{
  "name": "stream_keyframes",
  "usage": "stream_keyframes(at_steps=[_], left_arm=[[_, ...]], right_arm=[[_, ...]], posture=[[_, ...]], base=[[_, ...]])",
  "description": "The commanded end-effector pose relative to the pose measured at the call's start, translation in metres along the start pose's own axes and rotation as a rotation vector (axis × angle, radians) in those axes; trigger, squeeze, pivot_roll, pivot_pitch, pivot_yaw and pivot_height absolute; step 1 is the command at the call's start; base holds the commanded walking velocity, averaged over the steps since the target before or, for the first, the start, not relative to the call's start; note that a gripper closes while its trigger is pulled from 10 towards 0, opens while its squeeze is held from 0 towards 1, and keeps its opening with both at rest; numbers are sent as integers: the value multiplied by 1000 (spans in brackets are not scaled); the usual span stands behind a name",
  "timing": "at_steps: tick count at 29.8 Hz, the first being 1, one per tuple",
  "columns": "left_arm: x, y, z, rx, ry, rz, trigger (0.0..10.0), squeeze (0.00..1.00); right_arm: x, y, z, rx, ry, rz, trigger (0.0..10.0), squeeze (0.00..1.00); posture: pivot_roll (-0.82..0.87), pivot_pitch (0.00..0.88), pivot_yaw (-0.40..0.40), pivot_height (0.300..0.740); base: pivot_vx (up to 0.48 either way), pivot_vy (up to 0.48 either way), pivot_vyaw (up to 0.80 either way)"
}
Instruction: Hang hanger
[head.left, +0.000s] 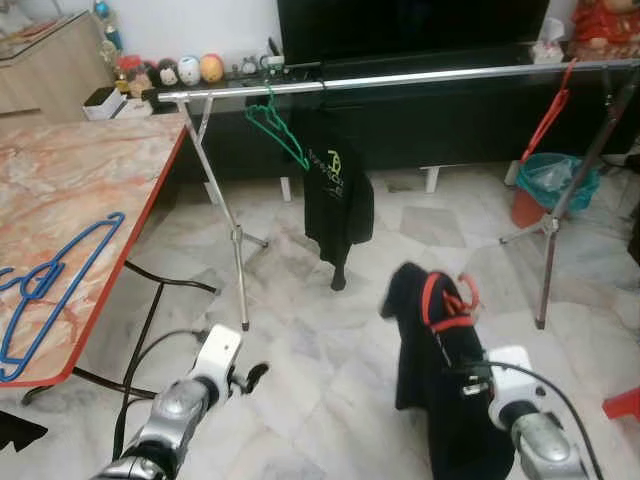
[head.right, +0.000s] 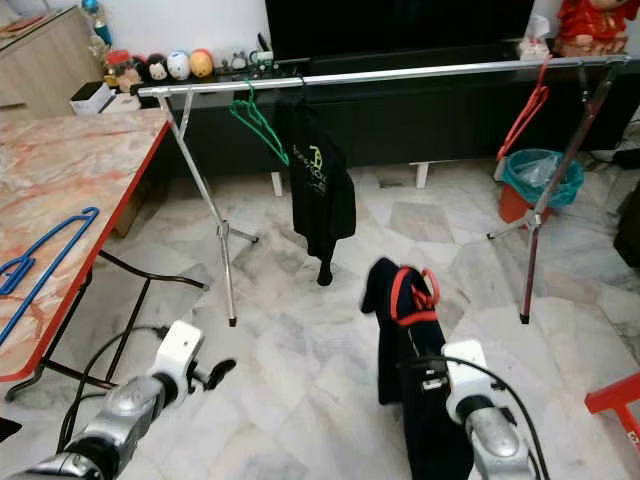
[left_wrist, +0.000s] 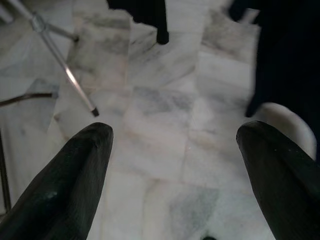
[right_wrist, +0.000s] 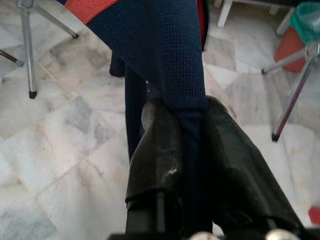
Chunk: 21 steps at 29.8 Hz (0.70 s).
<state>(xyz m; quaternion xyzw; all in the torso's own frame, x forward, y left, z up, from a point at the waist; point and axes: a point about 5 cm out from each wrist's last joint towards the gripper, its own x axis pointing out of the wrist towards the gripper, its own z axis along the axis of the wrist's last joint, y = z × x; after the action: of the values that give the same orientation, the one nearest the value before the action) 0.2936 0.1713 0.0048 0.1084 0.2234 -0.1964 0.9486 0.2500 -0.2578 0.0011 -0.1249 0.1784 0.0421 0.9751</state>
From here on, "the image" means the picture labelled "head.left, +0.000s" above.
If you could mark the black garment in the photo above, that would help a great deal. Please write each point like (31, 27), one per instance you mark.
(430, 410)

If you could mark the red plastic hanger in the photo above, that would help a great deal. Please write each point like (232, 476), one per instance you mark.
(432, 300)
(553, 115)

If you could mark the black printed T-shirt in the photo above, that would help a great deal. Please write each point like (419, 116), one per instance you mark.
(335, 200)

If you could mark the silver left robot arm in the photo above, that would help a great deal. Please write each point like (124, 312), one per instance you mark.
(175, 412)

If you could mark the blue plastic hanger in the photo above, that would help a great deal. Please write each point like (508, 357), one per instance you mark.
(38, 283)

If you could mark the green plastic hanger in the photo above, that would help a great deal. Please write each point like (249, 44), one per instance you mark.
(262, 112)

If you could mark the red plastic stool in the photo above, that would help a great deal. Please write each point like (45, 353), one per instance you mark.
(622, 405)

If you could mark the red bin with green bag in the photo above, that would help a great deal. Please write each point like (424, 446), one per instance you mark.
(545, 178)

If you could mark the black TV cabinet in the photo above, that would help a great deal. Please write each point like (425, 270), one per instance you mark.
(450, 120)

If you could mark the marble pattern folding table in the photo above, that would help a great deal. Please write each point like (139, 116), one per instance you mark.
(60, 180)

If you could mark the small grey figurine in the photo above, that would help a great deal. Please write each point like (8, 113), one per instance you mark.
(249, 67)

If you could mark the small white box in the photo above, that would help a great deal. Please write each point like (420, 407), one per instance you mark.
(103, 103)

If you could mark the white round plush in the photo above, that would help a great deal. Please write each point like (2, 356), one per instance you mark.
(189, 70)

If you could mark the silver clothes rack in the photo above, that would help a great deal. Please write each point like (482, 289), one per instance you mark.
(400, 79)

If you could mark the white tissue holder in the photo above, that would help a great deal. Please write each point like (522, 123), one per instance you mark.
(548, 45)

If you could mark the black television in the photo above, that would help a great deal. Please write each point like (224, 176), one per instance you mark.
(400, 30)

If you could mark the light wooden cabinet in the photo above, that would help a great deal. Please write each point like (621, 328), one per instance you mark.
(50, 70)

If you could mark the red robed figurine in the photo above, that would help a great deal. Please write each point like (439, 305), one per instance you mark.
(605, 30)

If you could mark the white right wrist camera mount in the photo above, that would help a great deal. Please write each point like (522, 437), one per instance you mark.
(512, 385)

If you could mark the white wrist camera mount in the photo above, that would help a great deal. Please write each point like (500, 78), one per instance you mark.
(512, 385)
(220, 350)

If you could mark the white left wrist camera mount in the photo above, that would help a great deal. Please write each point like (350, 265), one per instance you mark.
(220, 350)

